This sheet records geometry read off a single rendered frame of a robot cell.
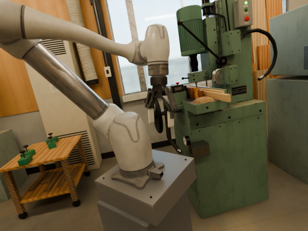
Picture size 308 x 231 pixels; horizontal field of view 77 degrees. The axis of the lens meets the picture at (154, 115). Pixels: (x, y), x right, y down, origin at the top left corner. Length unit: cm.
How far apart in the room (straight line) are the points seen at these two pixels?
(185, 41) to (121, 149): 93
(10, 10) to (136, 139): 56
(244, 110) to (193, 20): 70
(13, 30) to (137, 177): 66
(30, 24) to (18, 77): 229
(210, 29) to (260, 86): 158
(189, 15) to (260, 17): 191
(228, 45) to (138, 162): 97
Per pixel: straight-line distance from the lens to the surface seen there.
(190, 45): 143
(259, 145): 163
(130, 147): 76
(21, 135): 316
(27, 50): 90
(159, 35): 83
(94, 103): 91
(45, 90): 259
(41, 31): 76
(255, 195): 180
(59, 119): 259
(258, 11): 322
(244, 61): 158
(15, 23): 75
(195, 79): 147
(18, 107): 307
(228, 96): 113
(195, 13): 146
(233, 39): 144
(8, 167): 211
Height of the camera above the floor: 114
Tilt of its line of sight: 13 degrees down
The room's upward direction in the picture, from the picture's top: 9 degrees counter-clockwise
